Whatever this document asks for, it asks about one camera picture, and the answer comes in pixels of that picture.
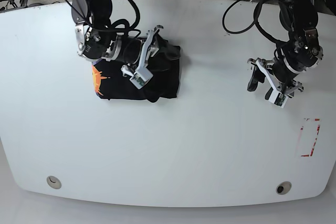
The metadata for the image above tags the left table cable grommet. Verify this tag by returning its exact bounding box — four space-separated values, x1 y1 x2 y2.
46 176 61 189

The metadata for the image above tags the red tape rectangle marking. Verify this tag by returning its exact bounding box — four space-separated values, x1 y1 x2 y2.
298 118 321 157

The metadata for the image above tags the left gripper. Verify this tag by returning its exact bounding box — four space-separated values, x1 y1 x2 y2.
247 27 323 100

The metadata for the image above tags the right table cable grommet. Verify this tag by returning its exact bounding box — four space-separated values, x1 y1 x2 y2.
276 182 292 195

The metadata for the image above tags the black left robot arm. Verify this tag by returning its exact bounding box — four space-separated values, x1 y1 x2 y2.
224 0 323 107

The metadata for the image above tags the black T-shirt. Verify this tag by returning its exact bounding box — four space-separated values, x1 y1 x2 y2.
92 34 181 103

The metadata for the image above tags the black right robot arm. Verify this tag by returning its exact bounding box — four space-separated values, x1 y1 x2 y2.
70 0 181 72

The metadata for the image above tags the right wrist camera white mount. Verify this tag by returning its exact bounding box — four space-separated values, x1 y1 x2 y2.
121 25 163 90

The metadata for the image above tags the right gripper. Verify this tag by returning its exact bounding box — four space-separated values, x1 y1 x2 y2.
75 23 181 64

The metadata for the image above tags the table cable grommet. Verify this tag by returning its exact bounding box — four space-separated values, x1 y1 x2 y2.
46 176 61 189
276 182 292 195

